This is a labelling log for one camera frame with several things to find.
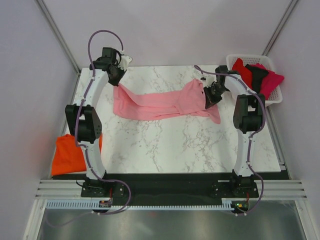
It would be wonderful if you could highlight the black t shirt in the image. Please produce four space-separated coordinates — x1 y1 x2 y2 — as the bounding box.
245 64 269 93

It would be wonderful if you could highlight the corner aluminium post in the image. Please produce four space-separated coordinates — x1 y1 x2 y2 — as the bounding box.
262 0 300 56
34 0 81 76

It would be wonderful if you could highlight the right corner aluminium post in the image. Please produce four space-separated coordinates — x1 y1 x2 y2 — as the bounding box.
262 0 300 56

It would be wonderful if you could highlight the white slotted cable duct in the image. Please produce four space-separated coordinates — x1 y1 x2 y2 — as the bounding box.
46 199 249 211

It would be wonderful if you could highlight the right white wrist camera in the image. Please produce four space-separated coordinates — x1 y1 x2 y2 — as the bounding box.
200 76 215 88

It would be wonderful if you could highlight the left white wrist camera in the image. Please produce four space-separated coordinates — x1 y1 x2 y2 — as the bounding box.
118 52 133 71

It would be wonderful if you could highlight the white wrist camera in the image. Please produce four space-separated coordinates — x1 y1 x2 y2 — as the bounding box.
118 52 133 71
200 76 215 88

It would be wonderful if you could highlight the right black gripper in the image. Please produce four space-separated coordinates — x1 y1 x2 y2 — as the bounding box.
203 84 228 109

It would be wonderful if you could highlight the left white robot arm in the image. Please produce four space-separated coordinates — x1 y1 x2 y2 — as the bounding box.
65 47 133 197

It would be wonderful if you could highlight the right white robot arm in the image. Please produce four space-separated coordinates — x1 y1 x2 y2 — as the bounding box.
204 65 266 197

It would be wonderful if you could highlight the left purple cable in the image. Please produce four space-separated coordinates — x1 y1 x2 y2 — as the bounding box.
46 29 133 228

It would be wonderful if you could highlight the white plastic laundry basket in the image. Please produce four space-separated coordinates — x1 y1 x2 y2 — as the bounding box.
226 54 285 106

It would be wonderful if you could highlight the red t shirt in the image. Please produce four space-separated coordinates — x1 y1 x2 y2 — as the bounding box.
232 58 253 89

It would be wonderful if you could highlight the magenta t shirt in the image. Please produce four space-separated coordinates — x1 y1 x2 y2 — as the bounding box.
255 63 285 100

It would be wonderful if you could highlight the left corner aluminium post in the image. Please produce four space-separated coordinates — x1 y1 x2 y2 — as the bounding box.
34 0 81 76

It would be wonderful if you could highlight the pink t shirt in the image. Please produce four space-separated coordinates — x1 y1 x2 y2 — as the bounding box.
113 79 221 124

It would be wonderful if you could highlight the aluminium frame rail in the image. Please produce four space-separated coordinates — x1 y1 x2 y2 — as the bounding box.
35 180 307 200

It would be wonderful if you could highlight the folded orange t shirt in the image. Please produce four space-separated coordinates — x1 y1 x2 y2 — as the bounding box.
51 134 87 176

